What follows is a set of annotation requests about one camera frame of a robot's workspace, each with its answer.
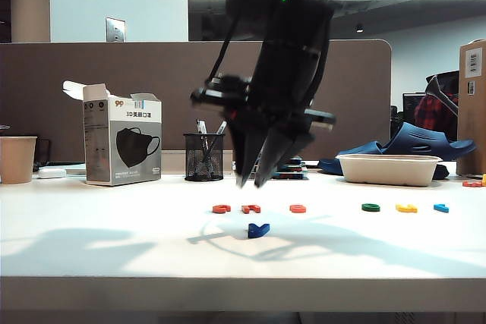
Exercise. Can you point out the yellow letter u magnet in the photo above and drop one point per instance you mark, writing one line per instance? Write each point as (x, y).
(406, 208)

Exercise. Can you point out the red loose letter magnet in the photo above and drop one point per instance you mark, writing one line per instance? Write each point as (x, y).
(472, 184)

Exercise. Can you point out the red letter c magnet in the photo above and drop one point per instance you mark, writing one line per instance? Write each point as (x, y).
(221, 209)

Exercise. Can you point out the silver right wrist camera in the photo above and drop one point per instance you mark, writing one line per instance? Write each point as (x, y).
(220, 92)

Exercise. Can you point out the black mesh pen holder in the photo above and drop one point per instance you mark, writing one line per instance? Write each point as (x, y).
(203, 164)

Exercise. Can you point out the red letter n magnet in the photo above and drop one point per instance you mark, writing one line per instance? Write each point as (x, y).
(251, 209)

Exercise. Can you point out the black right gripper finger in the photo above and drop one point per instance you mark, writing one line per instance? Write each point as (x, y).
(247, 153)
(281, 149)

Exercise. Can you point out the light blue letter r magnet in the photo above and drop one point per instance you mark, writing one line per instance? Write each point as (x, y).
(441, 208)

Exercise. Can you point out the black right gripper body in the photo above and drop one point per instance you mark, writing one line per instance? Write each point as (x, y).
(277, 115)

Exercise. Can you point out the white earbuds case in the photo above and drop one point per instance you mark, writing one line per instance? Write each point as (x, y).
(52, 173)

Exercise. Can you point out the silver wall switch plate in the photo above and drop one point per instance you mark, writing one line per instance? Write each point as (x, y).
(115, 30)

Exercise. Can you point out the red plaid garment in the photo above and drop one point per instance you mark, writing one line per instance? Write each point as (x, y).
(436, 115)

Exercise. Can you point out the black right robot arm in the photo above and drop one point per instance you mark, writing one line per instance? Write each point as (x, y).
(292, 35)

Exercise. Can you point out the pale green flat pad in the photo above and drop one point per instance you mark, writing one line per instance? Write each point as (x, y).
(76, 169)

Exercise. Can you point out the grey face mask box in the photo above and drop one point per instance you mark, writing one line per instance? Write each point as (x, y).
(125, 149)

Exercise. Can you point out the black monitor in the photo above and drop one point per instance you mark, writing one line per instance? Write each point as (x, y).
(412, 111)

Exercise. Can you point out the beige oval tray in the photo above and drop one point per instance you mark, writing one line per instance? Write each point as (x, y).
(387, 170)

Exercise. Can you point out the red letter s magnet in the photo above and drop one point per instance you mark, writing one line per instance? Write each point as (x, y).
(298, 208)

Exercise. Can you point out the blue letter y magnet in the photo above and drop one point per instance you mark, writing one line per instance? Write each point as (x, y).
(258, 231)

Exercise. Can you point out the grey chair part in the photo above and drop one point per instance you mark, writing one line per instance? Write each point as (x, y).
(442, 92)

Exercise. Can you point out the navy blue rubber slipper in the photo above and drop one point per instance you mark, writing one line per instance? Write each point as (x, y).
(421, 142)
(357, 151)

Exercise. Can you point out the black and white pen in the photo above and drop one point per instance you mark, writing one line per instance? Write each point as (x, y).
(222, 126)
(201, 126)

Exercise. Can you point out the brown paper cup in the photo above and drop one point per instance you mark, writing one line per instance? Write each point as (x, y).
(17, 161)

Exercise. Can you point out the brown cardboard box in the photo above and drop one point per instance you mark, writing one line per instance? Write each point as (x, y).
(472, 130)

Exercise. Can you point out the brown desk partition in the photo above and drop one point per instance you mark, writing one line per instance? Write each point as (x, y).
(114, 73)

